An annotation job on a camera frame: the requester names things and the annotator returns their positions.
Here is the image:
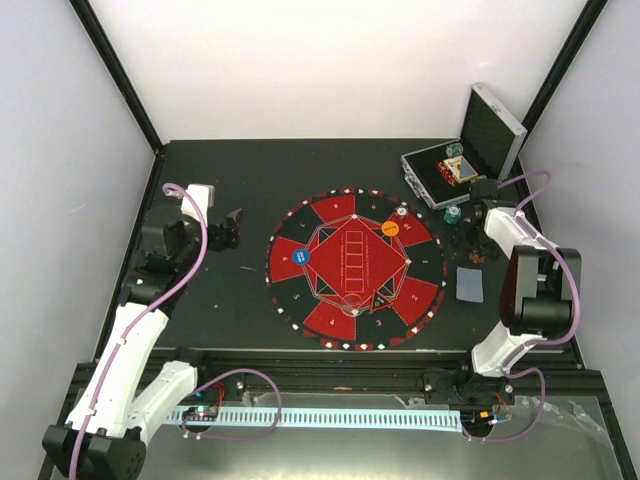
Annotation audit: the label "brown chip stack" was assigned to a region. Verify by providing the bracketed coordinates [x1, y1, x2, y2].
[395, 206, 409, 219]
[469, 252, 486, 265]

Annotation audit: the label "blue small blind button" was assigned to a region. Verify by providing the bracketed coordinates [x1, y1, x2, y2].
[292, 248, 311, 266]

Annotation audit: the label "orange big blind button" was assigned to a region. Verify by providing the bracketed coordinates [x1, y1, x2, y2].
[381, 220, 400, 237]

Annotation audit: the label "black triangular marker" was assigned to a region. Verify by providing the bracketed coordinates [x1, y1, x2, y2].
[369, 290, 392, 313]

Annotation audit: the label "clear round dealer button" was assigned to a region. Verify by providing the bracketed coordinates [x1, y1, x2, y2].
[341, 293, 364, 317]

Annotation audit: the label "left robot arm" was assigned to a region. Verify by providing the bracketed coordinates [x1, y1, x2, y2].
[42, 206, 243, 479]

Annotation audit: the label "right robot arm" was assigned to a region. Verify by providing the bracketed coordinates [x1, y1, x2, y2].
[454, 206, 582, 404]

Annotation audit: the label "green chip stack on table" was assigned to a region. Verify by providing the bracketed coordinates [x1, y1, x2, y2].
[444, 205, 462, 225]

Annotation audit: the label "blue card deck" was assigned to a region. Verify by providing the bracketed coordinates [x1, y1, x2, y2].
[456, 267, 484, 303]

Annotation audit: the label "pyramid card box in case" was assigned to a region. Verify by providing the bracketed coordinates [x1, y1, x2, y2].
[444, 155, 478, 183]

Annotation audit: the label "aluminium poker case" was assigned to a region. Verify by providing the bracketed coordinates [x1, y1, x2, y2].
[400, 82, 527, 210]

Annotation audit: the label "red dice in case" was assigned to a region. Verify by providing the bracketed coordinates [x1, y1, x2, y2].
[436, 161, 458, 187]

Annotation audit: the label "green chip stack in case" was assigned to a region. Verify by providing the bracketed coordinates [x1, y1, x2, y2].
[445, 142, 463, 158]

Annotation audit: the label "round red black poker mat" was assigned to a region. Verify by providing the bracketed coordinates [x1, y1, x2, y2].
[265, 188, 448, 352]

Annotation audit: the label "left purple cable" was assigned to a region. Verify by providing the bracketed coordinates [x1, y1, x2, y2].
[69, 182, 209, 480]

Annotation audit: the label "purple cable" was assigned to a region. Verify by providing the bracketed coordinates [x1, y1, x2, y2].
[462, 171, 582, 443]
[69, 182, 209, 480]

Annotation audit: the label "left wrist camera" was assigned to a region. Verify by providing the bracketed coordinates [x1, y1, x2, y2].
[181, 184, 215, 218]

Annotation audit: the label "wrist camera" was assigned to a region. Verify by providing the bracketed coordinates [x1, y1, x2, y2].
[469, 178, 500, 210]
[181, 184, 215, 218]

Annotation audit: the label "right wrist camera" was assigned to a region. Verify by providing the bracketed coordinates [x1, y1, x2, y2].
[469, 178, 500, 210]

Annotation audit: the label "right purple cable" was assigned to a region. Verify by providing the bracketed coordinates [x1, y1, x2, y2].
[462, 171, 582, 443]

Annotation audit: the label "white slotted cable duct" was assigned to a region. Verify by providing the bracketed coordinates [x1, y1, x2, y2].
[165, 406, 462, 433]

